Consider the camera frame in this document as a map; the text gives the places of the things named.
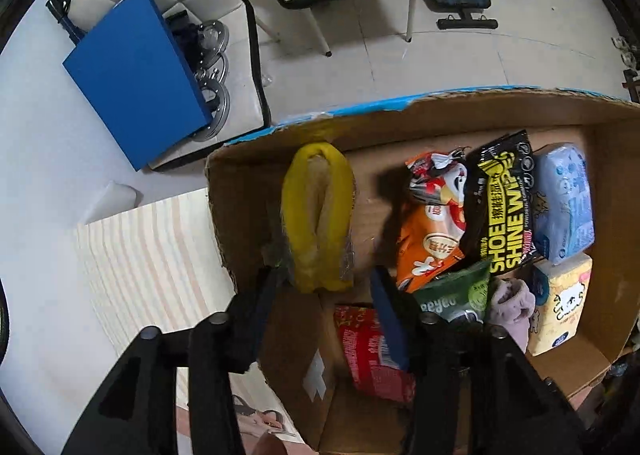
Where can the white quilted chair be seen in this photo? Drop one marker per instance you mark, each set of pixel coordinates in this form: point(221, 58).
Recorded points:
point(249, 109)

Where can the striped table cloth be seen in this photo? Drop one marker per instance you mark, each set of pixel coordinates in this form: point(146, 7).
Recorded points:
point(158, 264)

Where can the yellow cartoon tissue pack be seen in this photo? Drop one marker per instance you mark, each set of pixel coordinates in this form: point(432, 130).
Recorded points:
point(560, 292)

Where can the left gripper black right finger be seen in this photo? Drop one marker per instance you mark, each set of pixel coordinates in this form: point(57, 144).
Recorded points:
point(419, 344)

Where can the green wipes packet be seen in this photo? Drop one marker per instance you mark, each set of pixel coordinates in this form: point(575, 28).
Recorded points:
point(458, 296)

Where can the blue foam board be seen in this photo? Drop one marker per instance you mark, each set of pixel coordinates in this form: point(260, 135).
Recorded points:
point(133, 74)

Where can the orange snack packet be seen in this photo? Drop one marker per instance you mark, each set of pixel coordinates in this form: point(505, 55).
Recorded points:
point(432, 218)

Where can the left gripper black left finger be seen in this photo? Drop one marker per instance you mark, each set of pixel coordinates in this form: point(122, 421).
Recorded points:
point(226, 343)

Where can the red snack packet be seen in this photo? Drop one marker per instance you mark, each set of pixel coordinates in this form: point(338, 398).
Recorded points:
point(366, 352)

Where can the chrome weight plates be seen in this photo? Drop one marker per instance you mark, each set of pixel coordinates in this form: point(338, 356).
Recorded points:
point(211, 73)

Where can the blue printed cardboard box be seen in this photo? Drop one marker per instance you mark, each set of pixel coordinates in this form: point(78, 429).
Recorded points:
point(451, 268)

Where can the blue tissue pack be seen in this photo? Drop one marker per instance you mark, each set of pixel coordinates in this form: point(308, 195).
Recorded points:
point(562, 211)

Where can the black shoe shine wipes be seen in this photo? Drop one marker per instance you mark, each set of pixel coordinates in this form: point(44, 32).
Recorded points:
point(498, 203)

